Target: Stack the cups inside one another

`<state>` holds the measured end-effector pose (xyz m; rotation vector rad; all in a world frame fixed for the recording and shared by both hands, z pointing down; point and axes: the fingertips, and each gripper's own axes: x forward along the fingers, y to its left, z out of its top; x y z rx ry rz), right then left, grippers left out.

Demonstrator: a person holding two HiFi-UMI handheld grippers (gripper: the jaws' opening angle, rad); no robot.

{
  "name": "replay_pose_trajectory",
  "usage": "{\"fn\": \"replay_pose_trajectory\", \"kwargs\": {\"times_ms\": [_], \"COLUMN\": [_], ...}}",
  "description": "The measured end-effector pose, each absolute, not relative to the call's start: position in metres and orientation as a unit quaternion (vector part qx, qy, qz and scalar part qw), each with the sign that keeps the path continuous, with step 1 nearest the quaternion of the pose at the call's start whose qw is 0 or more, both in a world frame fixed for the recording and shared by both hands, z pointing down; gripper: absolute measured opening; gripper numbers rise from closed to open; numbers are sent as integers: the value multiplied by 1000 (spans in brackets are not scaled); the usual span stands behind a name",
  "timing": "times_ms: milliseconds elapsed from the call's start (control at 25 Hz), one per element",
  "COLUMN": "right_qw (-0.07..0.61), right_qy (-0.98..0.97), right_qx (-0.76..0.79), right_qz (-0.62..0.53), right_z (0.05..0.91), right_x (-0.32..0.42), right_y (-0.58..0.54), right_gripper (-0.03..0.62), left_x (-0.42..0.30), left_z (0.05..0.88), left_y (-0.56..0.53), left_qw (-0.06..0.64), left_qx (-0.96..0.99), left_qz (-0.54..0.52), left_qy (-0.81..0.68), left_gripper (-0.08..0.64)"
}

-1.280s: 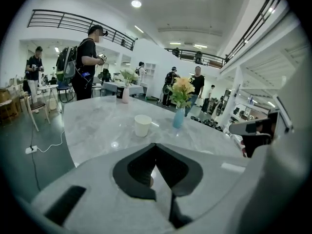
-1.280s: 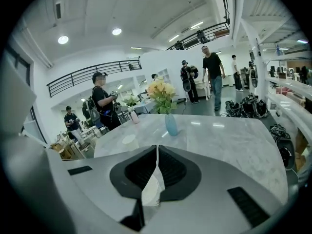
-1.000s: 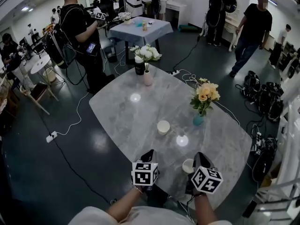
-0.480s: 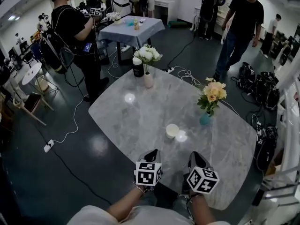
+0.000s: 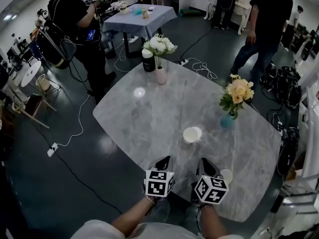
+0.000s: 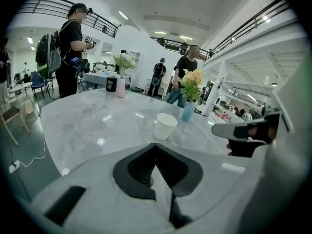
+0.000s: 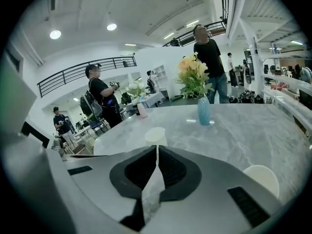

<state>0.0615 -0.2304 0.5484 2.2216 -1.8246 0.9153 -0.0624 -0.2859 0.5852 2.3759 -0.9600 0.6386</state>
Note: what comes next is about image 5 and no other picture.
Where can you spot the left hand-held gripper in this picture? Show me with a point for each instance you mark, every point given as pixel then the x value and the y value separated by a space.
pixel 159 184

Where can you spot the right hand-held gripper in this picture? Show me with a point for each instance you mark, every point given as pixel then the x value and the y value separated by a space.
pixel 211 189

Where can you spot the person's right forearm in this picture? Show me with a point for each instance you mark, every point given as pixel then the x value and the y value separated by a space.
pixel 211 220

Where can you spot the person's left forearm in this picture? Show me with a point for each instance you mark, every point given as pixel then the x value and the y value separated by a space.
pixel 132 216

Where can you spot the person's legs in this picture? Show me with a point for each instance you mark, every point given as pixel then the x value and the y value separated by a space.
pixel 174 208

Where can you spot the blue vase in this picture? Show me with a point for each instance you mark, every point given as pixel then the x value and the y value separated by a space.
pixel 226 121

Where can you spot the person's white shirt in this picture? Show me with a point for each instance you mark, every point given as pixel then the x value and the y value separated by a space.
pixel 159 232

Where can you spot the yellow flower bouquet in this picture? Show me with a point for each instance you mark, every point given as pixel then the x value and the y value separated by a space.
pixel 238 93

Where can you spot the white power strip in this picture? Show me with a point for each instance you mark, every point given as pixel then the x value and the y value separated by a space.
pixel 184 62
pixel 52 149
pixel 279 126

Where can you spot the cardboard box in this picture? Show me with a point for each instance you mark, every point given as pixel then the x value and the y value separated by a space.
pixel 295 168

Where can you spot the black bottle white lid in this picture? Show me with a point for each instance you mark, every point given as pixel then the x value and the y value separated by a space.
pixel 148 61

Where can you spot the white flower bouquet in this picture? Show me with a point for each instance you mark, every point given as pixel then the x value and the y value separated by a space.
pixel 159 45

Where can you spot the wooden chair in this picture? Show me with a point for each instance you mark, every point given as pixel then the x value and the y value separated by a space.
pixel 32 107

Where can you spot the cloth-covered table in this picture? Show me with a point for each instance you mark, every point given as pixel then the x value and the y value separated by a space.
pixel 142 20

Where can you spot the beige waste bin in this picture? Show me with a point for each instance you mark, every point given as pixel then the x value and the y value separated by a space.
pixel 43 81

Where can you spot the yellow drink bottle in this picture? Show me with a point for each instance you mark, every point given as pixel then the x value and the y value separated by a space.
pixel 144 12

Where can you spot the green rolled mat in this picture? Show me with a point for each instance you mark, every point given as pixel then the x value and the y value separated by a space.
pixel 190 12

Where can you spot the small white object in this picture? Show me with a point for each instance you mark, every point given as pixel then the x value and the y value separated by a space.
pixel 151 8

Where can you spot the teal pouch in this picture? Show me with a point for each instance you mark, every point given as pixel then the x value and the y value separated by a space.
pixel 135 10

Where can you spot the backpack with reflective stripe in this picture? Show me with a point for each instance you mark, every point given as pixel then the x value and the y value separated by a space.
pixel 56 50

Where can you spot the round white table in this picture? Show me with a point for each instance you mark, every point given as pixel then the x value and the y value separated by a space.
pixel 31 73

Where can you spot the white flower arrangement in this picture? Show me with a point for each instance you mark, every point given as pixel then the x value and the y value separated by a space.
pixel 119 7

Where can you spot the white dressing table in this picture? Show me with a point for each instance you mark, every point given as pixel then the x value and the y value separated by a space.
pixel 243 9

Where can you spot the white steel frame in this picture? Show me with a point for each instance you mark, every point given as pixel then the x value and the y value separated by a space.
pixel 311 123

